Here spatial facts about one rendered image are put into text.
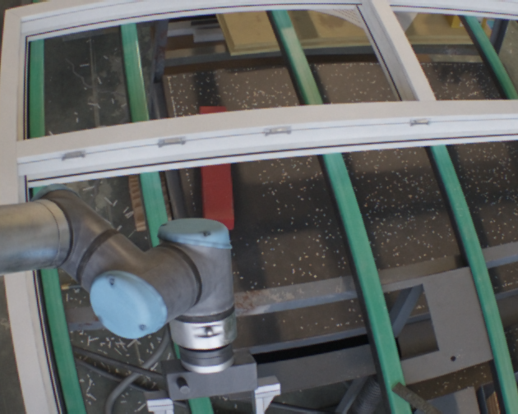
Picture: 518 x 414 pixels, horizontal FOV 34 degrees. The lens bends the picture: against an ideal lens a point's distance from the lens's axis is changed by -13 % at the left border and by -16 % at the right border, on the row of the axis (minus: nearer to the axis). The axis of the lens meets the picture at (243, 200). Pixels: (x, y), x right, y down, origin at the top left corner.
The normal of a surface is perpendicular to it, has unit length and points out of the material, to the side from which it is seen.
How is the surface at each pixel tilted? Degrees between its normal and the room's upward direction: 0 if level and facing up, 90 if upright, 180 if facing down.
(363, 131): 90
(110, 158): 90
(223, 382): 52
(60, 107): 0
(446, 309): 0
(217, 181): 0
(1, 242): 64
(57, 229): 58
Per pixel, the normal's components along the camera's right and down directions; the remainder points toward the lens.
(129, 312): -0.47, 0.34
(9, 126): 0.10, -0.58
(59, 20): 0.20, 0.81
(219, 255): 0.68, 0.18
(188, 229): -0.01, -0.97
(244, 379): 0.23, 0.29
